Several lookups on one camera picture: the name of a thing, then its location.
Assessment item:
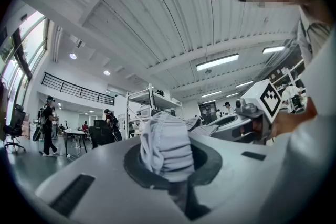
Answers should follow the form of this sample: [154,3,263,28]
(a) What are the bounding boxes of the person's right forearm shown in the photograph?
[271,97,318,138]

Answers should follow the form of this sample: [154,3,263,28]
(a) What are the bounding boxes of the black mesh chair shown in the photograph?
[88,119,117,150]

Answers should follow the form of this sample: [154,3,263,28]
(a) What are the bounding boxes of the black office chair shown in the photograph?
[3,104,27,153]

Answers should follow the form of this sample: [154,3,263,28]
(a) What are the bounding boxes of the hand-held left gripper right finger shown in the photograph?
[184,182,212,220]

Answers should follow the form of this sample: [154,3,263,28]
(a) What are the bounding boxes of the large window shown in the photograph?
[0,9,50,113]

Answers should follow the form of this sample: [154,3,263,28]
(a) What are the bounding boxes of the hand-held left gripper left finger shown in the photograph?
[167,180,188,214]

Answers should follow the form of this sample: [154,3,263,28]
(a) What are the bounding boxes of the light grey ribbed cloth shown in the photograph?
[140,111,219,183]

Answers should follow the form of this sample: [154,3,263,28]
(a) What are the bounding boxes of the long ceiling light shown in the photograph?
[262,45,286,55]
[201,90,223,99]
[196,53,240,72]
[235,81,254,89]

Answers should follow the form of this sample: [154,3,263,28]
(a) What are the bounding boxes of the white table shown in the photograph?
[64,129,89,157]

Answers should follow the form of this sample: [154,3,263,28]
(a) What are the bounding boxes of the white wall shelving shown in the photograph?
[269,59,307,114]

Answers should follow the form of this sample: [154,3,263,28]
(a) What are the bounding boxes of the person's white shirt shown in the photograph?
[258,6,336,224]

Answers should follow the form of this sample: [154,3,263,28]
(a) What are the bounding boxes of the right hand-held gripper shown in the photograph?
[232,79,283,145]

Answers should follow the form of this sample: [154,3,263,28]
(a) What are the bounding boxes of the black cabinet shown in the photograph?
[198,101,218,124]

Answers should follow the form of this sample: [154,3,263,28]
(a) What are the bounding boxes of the white metal shelf rack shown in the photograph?
[125,83,184,140]

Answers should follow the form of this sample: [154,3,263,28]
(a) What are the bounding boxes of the black balcony railing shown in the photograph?
[41,71,116,106]

